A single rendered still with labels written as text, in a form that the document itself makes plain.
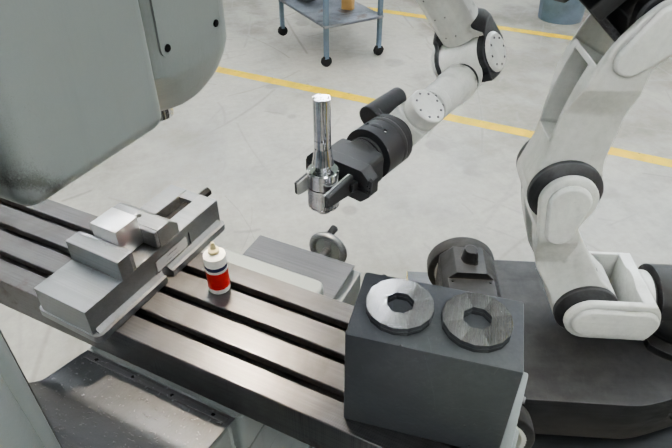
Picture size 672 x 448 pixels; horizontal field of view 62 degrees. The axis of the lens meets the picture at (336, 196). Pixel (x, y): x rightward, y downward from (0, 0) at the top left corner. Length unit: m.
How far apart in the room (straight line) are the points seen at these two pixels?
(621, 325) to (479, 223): 1.40
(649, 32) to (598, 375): 0.78
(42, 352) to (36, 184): 1.83
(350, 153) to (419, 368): 0.33
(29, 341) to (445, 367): 1.90
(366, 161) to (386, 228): 1.79
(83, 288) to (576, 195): 0.90
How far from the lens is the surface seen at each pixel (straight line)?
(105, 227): 1.04
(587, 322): 1.39
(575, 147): 1.14
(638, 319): 1.42
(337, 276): 1.35
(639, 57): 1.05
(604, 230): 2.88
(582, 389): 1.42
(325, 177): 0.78
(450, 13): 1.11
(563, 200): 1.14
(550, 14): 5.49
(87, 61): 0.56
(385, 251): 2.49
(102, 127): 0.59
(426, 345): 0.72
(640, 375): 1.51
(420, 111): 0.92
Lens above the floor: 1.64
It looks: 36 degrees down
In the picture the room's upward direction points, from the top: straight up
